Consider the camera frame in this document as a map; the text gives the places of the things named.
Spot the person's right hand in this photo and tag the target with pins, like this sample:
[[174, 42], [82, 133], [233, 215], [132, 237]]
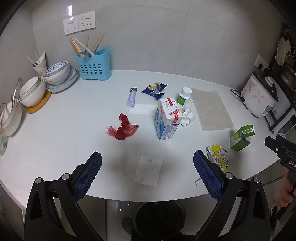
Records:
[[285, 194]]

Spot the white toaster oven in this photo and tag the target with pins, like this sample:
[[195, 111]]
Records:
[[282, 118]]

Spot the white wall socket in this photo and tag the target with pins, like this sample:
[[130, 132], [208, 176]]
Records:
[[86, 21], [260, 60], [70, 26]]

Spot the blue patterned bowl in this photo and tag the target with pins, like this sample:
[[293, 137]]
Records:
[[56, 74]]

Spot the clear plastic bag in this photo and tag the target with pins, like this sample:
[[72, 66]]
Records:
[[148, 171]]

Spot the white lace cloth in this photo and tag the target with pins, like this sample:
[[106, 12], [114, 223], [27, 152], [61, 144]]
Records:
[[284, 51]]

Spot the black metal shelf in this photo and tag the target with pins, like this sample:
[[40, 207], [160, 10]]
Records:
[[290, 30]]

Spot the blue and white milk carton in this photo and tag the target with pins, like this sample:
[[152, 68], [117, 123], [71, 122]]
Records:
[[167, 125]]

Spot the blue cookie wrapper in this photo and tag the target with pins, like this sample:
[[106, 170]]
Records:
[[155, 90]]

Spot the white floral rice cooker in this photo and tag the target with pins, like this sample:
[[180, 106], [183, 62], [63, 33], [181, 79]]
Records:
[[256, 95]]

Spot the black power plug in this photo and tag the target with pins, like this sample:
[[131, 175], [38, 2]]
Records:
[[261, 66]]

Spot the purple sachet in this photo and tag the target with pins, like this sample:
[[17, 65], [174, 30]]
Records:
[[131, 97]]

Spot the blue plastic utensil holder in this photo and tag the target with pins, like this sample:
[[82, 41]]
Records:
[[94, 66]]

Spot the small green box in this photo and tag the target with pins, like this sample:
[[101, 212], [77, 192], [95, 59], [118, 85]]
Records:
[[240, 139]]

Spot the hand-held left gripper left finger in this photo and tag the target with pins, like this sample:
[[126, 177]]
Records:
[[89, 176]]

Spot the wooden trivet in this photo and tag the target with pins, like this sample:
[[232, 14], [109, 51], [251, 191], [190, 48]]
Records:
[[38, 108]]

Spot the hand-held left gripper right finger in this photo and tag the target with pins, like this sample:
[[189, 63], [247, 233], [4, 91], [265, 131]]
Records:
[[208, 173]]

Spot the dark rimmed white bowl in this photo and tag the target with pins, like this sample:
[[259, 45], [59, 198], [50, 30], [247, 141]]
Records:
[[30, 84]]

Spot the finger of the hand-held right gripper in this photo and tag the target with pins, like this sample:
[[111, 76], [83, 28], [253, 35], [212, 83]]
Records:
[[272, 143], [283, 139]]

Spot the yellow snack wrapper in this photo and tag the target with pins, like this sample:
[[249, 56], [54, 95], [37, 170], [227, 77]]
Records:
[[219, 157]]

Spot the white pill bottle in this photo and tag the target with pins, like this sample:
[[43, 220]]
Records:
[[183, 96]]

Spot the bundle of wooden chopsticks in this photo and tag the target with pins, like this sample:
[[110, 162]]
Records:
[[76, 46]]

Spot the crumpled white tissue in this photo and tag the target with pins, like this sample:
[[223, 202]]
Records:
[[187, 118]]

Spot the stacked bowls and plates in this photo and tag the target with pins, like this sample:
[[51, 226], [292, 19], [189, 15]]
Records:
[[72, 76]]

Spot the clear bubble wrap sheet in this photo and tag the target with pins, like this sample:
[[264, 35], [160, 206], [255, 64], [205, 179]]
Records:
[[211, 109]]

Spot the white ceramic bowl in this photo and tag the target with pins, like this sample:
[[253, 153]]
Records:
[[12, 120]]

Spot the white straw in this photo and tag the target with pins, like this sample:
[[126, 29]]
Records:
[[32, 61], [37, 56]]

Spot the red mesh net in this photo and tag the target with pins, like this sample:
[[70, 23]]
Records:
[[123, 131]]

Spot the white paper cup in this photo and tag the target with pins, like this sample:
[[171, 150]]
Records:
[[40, 64]]

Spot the black mesh waste bin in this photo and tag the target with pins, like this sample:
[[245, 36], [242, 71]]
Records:
[[159, 215]]

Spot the blue rimmed plate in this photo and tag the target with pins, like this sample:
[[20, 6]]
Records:
[[60, 90]]

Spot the large white bowl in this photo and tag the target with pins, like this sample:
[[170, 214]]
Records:
[[34, 97]]

